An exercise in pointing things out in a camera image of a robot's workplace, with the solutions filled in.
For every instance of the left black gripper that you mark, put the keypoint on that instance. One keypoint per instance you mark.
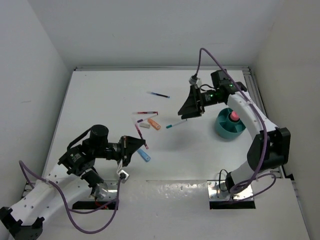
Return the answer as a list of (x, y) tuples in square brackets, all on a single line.
[(128, 145)]

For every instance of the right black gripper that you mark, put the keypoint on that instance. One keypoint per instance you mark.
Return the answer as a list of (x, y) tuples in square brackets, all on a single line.
[(193, 107)]

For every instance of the pink highlighter marker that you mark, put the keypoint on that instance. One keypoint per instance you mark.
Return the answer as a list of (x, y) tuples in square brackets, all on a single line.
[(234, 117)]

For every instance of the dark red ink refill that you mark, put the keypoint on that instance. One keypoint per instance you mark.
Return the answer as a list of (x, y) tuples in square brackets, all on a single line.
[(139, 132)]

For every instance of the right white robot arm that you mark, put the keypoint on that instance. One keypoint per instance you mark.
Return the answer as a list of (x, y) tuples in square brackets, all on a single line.
[(270, 144)]

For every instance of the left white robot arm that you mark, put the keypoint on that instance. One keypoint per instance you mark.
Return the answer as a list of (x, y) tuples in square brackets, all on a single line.
[(72, 179)]

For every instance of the blue highlighter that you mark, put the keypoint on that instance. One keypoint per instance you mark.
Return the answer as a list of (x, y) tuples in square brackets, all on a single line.
[(144, 155)]

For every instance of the grey eraser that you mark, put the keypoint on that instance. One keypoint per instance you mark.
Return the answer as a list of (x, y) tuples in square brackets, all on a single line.
[(144, 125)]

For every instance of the green capped white marker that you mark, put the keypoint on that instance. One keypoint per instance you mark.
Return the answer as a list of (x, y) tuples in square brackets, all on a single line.
[(176, 124)]

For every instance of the purple capped white marker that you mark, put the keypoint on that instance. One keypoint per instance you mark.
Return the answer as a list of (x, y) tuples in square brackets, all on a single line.
[(146, 118)]

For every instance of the orange highlighter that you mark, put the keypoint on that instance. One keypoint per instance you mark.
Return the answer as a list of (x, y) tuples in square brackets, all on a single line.
[(154, 124)]

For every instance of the blue ink refill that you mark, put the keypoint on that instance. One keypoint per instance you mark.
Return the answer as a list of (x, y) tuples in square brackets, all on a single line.
[(158, 94)]

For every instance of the teal round divided organizer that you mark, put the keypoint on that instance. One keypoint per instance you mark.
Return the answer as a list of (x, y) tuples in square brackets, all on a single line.
[(226, 128)]

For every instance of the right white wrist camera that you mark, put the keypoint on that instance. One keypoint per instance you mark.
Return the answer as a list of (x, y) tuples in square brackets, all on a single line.
[(194, 80)]

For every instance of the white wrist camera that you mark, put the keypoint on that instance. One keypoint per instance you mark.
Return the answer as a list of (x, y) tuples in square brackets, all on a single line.
[(123, 175), (194, 80)]

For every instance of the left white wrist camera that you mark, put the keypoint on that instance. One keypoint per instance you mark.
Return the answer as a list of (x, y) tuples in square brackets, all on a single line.
[(123, 175)]

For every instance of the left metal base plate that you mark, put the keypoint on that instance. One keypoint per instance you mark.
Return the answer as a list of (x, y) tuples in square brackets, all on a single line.
[(106, 191)]

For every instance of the metal base plate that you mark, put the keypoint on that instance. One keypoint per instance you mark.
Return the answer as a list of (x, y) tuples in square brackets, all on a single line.
[(217, 192), (106, 191)]

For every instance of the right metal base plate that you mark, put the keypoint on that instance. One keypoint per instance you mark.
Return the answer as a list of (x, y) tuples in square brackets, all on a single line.
[(217, 192)]

